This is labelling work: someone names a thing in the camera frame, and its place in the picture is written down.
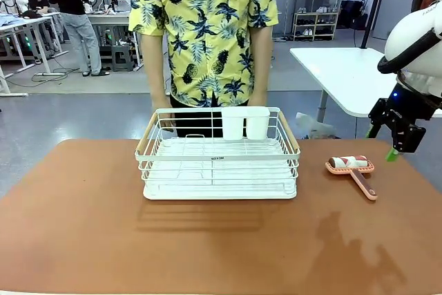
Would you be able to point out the clear plastic bag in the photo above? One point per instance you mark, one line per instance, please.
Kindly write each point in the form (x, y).
(316, 125)

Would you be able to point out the person's left forearm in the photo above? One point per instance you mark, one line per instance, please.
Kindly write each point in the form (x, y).
(259, 63)

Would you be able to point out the white background workbench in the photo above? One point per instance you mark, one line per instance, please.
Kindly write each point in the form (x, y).
(110, 18)

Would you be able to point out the white desk with clothes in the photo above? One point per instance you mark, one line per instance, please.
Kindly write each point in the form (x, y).
(20, 27)

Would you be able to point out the grey step stool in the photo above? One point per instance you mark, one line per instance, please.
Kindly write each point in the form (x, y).
(121, 58)

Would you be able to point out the person's right forearm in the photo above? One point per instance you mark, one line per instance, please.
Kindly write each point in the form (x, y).
(153, 67)

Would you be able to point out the white rounded side table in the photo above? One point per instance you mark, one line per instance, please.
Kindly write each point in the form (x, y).
(338, 74)

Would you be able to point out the black trousers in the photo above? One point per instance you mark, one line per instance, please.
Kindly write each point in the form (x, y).
(197, 125)

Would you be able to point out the pink lint roller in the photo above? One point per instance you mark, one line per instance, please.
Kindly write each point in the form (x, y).
(348, 165)

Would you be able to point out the person's right hand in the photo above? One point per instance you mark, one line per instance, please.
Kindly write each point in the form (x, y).
(164, 112)

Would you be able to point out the person in pineapple shirt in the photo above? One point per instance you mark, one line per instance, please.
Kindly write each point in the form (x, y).
(203, 32)

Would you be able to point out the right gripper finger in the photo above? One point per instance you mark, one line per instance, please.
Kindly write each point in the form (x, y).
(374, 119)
(409, 139)

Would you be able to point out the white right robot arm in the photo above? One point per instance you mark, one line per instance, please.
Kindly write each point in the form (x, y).
(414, 53)

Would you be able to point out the wooden shoe rack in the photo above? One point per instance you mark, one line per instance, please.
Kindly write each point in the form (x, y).
(316, 25)

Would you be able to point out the white floor power strip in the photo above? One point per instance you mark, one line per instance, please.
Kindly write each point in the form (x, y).
(50, 74)

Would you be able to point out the black bag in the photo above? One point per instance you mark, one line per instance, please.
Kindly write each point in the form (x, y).
(352, 13)

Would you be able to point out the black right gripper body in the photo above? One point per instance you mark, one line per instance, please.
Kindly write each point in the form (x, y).
(404, 110)

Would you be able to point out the white utensil cup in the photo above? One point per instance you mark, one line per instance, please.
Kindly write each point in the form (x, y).
(257, 122)
(233, 124)

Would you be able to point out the person's left hand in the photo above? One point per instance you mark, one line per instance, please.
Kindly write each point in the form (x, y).
(260, 99)

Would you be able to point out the black tripod stand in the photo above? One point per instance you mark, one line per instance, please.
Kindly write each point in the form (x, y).
(374, 8)

